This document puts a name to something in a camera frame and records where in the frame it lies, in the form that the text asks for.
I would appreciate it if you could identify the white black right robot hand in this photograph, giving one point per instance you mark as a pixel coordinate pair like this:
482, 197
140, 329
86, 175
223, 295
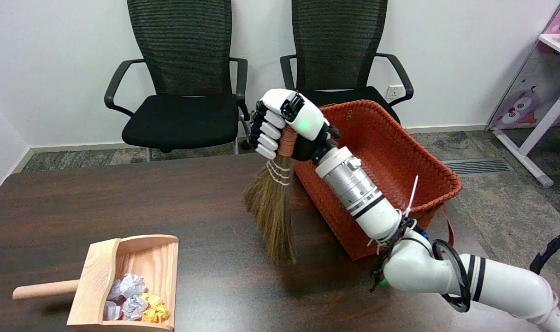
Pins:
307, 121

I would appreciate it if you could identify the small straw hand broom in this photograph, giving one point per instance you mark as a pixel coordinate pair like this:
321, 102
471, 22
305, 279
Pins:
273, 207

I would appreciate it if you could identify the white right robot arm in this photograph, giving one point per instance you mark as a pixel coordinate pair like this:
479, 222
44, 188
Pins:
374, 205

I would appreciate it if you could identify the orange woven basket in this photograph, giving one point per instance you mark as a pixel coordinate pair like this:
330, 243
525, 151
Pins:
390, 152

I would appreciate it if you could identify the black mesh office chair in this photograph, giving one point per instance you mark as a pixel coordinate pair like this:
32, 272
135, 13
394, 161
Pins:
339, 46
178, 120

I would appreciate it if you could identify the white zip tie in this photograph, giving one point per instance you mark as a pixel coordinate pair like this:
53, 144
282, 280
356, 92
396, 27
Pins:
412, 196

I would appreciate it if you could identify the metal floor vent grille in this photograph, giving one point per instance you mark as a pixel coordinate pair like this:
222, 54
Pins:
478, 166

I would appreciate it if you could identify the pink cartoon desk panel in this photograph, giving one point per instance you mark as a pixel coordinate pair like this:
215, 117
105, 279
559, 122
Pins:
521, 106

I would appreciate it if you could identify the crumpled yellow paper ball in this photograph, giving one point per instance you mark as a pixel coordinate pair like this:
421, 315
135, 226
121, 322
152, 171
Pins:
153, 300
156, 315

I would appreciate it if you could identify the crumpled white paper ball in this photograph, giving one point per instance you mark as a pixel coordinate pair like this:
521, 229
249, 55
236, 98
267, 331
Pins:
132, 285
135, 307
111, 311

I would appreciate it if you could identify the wooden dustpan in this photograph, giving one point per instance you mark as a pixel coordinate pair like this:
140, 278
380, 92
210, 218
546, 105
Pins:
100, 276

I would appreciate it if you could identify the white wall outlet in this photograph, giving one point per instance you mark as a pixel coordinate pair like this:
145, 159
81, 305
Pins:
395, 92

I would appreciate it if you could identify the white desk frame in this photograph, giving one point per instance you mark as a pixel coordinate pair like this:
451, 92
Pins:
542, 129

